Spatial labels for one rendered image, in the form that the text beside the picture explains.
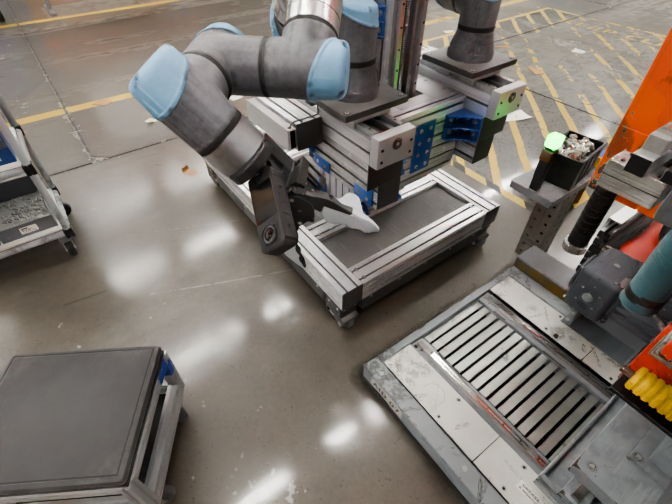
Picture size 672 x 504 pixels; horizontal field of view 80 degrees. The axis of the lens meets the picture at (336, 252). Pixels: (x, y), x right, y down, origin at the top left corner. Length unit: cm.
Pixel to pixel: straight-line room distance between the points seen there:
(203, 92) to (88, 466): 87
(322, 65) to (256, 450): 113
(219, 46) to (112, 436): 88
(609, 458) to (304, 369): 90
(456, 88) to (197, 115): 114
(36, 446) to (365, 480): 84
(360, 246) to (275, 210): 108
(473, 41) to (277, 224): 111
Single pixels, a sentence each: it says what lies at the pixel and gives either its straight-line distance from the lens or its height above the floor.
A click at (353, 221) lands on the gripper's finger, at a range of 57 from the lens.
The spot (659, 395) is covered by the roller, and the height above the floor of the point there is 53.
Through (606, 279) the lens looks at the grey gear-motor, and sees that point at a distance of 143.
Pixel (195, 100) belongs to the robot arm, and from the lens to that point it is 51.
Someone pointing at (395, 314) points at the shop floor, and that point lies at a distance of 162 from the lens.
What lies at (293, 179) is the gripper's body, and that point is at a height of 97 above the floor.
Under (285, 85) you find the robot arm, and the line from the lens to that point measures 56.
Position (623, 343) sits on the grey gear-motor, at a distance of 174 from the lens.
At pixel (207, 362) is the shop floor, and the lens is 156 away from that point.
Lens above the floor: 129
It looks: 45 degrees down
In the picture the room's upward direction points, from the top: straight up
